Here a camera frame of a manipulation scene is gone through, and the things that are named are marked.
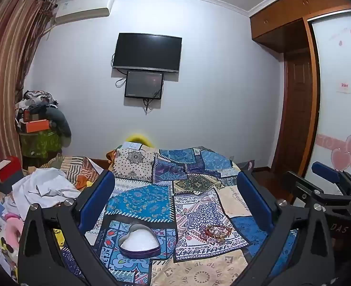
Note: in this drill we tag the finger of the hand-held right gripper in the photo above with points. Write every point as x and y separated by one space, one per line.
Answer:
324 170
297 184

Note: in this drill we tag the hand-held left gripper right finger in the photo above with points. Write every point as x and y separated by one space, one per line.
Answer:
253 202

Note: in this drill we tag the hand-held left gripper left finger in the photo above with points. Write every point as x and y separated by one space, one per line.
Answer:
99 198

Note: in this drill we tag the pile of jewelry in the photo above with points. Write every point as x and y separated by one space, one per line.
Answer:
215 234

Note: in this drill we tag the heart-shaped purple jewelry box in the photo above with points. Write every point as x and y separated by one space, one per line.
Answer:
139 241

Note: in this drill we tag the striped orange blanket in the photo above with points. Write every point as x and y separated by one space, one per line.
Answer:
80 172

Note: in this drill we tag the dark purple cushion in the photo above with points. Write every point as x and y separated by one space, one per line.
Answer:
246 165

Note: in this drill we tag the white cloth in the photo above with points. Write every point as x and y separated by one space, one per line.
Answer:
44 184

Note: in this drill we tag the patchwork blanket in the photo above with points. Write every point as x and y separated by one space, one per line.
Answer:
193 190

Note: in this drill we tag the white heart-patterned sliding door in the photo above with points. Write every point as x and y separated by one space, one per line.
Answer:
339 110

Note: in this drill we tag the brown wooden door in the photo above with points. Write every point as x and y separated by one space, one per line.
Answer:
296 110

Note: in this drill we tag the yellow plush toy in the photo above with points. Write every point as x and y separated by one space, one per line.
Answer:
139 140

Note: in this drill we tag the green cloth-covered cabinet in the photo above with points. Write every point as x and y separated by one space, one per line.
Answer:
39 144

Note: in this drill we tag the red door sticker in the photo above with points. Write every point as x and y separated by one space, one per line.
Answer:
344 88

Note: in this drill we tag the pink plush toy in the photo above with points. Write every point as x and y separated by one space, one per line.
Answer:
12 232

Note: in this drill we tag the red box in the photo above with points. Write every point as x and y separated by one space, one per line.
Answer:
9 169

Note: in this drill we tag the orange box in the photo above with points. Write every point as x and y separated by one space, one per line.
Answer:
38 126

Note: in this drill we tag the pile of clothes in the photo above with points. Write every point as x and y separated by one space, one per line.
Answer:
36 101

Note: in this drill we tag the small black monitor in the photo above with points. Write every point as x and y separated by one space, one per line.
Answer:
144 84

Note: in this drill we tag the striped brown curtain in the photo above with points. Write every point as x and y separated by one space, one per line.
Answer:
5 80

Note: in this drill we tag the wooden wardrobe cabinet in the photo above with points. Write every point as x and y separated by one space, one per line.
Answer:
282 20

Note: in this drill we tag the white air conditioner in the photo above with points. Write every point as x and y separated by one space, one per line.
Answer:
83 10

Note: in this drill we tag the black wall television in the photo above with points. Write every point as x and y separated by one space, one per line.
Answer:
147 53

